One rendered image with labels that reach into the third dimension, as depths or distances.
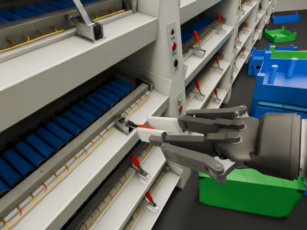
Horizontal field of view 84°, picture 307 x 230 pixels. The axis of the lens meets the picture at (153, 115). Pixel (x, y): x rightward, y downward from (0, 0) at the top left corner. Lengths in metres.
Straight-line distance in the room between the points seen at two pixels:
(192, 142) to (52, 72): 0.20
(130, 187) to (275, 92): 0.50
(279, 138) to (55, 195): 0.32
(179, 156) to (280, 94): 0.44
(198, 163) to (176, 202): 0.60
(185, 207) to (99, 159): 0.53
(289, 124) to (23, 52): 0.32
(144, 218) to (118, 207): 0.20
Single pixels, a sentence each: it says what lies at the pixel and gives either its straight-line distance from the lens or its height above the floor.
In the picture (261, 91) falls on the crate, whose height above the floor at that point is 0.43.
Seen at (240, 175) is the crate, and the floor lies 0.20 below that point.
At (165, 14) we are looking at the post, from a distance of 0.43.
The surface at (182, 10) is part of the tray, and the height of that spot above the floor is 0.68.
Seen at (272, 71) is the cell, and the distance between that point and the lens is 0.69.
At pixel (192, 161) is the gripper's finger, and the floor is 0.55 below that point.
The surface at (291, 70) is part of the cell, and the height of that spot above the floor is 0.43.
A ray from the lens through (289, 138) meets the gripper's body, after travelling 0.22.
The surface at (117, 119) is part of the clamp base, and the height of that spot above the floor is 0.53.
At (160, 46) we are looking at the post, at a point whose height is 0.63.
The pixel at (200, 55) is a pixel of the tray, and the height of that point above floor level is 0.50.
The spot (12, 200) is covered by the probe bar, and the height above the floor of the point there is 0.53.
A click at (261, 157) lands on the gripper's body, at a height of 0.58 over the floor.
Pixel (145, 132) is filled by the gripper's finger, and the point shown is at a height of 0.54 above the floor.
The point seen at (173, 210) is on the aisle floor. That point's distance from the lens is 0.81.
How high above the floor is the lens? 0.74
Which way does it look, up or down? 37 degrees down
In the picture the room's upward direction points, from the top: 13 degrees counter-clockwise
